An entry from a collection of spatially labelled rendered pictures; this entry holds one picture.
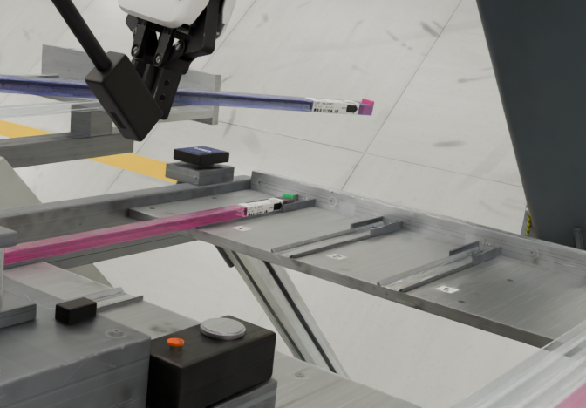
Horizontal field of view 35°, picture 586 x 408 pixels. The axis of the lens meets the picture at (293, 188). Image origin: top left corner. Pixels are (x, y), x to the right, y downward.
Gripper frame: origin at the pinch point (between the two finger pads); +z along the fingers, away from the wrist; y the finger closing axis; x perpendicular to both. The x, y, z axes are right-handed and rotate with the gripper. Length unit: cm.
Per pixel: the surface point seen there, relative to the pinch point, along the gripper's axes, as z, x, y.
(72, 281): 14.7, -5.7, 6.7
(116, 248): 16.9, 9.2, -11.0
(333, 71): -8, 117, -103
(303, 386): 12.0, -2.7, 28.8
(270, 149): 14, 102, -99
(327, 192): 6.0, 29.6, -5.9
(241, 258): 18.5, 33.0, -19.3
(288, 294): 23, 44, -20
